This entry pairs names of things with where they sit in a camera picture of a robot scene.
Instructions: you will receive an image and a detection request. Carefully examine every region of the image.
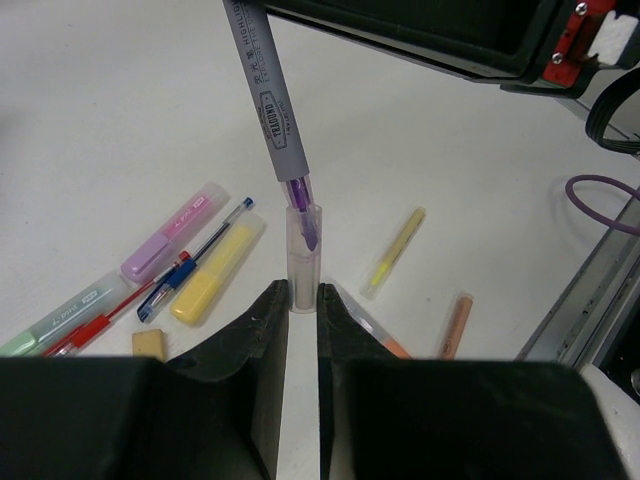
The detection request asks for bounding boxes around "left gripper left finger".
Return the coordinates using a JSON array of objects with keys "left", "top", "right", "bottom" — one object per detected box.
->
[{"left": 166, "top": 280, "right": 289, "bottom": 478}]

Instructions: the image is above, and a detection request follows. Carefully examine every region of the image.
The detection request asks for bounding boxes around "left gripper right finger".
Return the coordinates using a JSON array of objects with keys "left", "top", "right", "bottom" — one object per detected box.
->
[{"left": 316, "top": 283, "right": 394, "bottom": 478}]

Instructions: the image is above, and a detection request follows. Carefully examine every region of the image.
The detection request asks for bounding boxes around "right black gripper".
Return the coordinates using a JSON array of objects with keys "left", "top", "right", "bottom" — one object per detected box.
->
[{"left": 263, "top": 1, "right": 639, "bottom": 99}]

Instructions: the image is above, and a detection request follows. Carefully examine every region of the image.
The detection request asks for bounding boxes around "slim yellow highlighter pen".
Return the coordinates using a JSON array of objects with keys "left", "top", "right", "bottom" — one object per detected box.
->
[{"left": 361, "top": 207, "right": 426, "bottom": 300}]

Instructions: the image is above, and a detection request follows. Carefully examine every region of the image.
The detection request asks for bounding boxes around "clear highlighter cap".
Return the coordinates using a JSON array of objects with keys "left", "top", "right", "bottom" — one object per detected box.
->
[{"left": 286, "top": 205, "right": 322, "bottom": 314}]

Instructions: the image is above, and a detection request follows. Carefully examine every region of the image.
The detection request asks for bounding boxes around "grey purple highlighter pen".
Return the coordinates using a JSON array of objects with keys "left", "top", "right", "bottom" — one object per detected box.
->
[{"left": 223, "top": 1, "right": 320, "bottom": 251}]

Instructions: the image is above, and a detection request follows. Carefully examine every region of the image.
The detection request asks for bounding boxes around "orange capped marker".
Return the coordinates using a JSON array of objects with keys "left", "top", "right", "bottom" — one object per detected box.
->
[{"left": 342, "top": 295, "right": 411, "bottom": 359}]

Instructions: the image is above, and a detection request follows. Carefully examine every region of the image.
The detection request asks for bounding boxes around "yellow highlighter marker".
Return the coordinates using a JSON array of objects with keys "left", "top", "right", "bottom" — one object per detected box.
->
[{"left": 170, "top": 211, "right": 265, "bottom": 325}]

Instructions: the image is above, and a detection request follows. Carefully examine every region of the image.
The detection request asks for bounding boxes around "blue gel pen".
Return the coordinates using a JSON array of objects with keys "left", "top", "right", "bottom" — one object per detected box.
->
[{"left": 136, "top": 197, "right": 254, "bottom": 323}]

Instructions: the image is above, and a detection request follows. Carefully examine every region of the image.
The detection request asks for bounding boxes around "tan eraser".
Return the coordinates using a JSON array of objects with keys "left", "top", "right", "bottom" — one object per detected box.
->
[{"left": 131, "top": 329, "right": 166, "bottom": 362}]

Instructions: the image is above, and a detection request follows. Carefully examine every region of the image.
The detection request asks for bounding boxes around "slim orange highlighter pen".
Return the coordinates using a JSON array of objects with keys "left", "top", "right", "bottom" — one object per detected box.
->
[{"left": 437, "top": 293, "right": 474, "bottom": 360}]

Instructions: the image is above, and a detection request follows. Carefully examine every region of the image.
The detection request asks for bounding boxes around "pink purple highlighter marker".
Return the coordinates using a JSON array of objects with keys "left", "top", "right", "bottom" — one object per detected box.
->
[{"left": 120, "top": 182, "right": 230, "bottom": 284}]

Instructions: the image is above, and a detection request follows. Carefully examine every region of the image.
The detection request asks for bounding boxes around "red gel pen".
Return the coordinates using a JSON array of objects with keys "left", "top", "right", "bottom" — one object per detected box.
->
[{"left": 41, "top": 250, "right": 191, "bottom": 357}]

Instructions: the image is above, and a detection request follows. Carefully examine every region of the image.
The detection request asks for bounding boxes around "green highlighter marker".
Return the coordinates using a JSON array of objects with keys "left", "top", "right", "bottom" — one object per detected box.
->
[{"left": 1, "top": 271, "right": 130, "bottom": 357}]

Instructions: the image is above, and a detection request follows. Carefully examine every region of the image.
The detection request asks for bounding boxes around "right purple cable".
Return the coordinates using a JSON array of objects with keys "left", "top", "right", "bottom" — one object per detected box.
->
[{"left": 564, "top": 174, "right": 640, "bottom": 234}]

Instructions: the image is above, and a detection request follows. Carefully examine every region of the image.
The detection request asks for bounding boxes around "aluminium rail frame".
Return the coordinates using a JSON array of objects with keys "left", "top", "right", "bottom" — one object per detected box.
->
[{"left": 516, "top": 229, "right": 639, "bottom": 369}]

